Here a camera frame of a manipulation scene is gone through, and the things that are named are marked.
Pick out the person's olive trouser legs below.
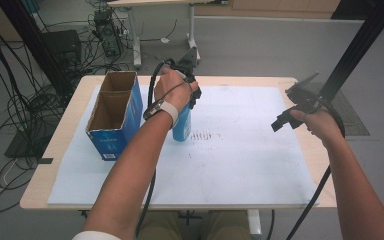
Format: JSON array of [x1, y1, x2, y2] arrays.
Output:
[[135, 209, 253, 240]]

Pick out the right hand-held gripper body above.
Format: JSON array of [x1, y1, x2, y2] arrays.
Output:
[[284, 71, 328, 116]]

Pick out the white table mat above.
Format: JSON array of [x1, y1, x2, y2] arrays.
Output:
[[47, 84, 320, 206]]

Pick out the tangle of black floor cables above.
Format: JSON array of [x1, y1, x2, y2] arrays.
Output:
[[0, 0, 138, 214]]

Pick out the person's left hand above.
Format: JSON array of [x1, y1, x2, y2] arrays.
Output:
[[153, 67, 200, 115]]

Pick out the black box on floor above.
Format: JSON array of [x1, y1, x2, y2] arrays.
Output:
[[41, 29, 83, 68]]

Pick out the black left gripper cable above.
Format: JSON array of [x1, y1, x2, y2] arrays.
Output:
[[134, 61, 168, 240]]

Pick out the white shirt sleeve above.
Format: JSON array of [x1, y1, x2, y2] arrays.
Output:
[[71, 230, 123, 240]]

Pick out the black metal frame post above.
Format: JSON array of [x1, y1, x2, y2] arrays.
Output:
[[0, 0, 75, 98], [315, 0, 384, 103]]

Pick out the grey wristband with black tracker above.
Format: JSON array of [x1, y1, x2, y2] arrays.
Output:
[[142, 99, 180, 128]]

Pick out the person's right hand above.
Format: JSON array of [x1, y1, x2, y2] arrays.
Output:
[[289, 107, 345, 148]]

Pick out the blue cardboard box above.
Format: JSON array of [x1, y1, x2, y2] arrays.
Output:
[[85, 70, 145, 162]]

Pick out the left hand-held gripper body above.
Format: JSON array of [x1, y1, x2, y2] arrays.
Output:
[[170, 46, 202, 85]]

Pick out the white table leg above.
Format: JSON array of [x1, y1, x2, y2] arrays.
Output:
[[246, 208, 263, 238]]

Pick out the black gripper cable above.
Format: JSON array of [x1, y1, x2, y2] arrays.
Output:
[[284, 98, 347, 240], [134, 61, 168, 240]]

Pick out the white-legged desk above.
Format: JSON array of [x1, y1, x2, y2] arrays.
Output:
[[105, 0, 230, 70]]

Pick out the blue bottle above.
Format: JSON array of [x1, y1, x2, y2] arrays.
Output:
[[171, 99, 193, 143]]

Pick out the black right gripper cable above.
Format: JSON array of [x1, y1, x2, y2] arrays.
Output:
[[284, 98, 347, 240]]

